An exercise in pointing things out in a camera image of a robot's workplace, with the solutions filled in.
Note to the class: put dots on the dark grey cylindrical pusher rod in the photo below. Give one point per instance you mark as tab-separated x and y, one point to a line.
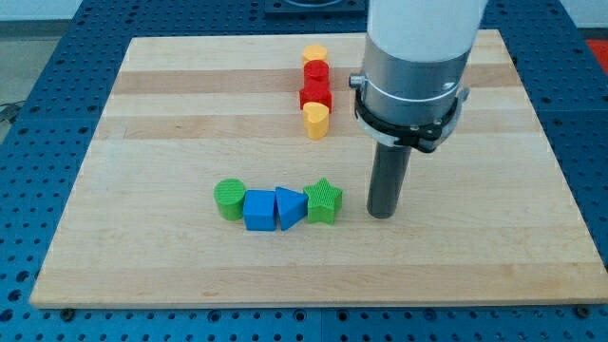
387	175

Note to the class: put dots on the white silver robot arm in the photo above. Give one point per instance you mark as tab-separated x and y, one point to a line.
408	92

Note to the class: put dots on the green star block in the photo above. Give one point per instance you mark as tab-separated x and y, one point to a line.
324	201

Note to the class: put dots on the red star block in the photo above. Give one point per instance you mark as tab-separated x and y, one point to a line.
318	92

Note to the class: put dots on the yellow heart block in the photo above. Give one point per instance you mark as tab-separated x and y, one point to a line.
316	120

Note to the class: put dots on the blue triangle block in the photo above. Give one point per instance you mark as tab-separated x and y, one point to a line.
292	207

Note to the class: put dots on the red cylinder block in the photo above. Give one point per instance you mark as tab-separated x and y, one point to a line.
316	70

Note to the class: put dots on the yellow cylinder block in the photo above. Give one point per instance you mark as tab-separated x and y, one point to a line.
314	53

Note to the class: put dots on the blue cube block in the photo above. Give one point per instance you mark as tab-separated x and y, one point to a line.
259	210

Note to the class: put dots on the wooden board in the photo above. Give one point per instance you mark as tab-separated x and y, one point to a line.
487	219

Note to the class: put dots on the green cylinder block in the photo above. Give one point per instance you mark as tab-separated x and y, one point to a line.
229	195

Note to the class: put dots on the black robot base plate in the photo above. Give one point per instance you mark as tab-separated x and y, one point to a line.
314	6

